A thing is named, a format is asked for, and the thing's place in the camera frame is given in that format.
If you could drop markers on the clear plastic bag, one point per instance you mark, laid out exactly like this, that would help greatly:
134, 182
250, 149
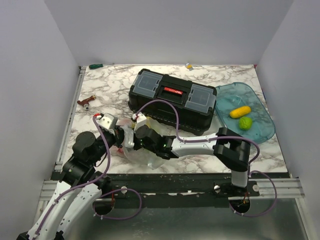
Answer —
142, 156

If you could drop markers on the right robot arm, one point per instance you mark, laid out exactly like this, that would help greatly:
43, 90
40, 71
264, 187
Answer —
230, 148

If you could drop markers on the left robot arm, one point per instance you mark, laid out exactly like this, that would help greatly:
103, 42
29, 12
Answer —
79, 185

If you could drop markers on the small yellow blue brush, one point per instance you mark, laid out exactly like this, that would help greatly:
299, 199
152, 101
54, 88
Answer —
189, 66

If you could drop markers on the green fake fruit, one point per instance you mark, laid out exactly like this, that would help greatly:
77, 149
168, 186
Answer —
245, 123

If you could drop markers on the yellow fake corn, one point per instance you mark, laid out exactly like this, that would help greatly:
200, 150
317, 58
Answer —
240, 112

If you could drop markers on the green handled screwdriver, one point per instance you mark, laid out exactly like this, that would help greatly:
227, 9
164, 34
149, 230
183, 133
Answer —
99, 65

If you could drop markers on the black plastic toolbox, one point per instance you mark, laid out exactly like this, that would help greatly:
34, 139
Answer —
194, 102

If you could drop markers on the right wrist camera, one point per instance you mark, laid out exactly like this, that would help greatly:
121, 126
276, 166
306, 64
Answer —
139, 120

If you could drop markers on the black metal base rail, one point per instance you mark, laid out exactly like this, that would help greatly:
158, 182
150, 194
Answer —
177, 190

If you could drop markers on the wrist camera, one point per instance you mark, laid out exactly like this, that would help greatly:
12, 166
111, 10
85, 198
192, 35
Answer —
106, 121
139, 120

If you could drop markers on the brown handled tool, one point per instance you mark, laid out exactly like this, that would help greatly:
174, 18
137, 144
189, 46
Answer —
85, 103

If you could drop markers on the blue transparent tray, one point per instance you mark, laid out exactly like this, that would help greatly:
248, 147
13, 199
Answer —
235, 95

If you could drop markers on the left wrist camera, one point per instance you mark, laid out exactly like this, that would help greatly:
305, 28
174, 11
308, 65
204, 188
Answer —
106, 121

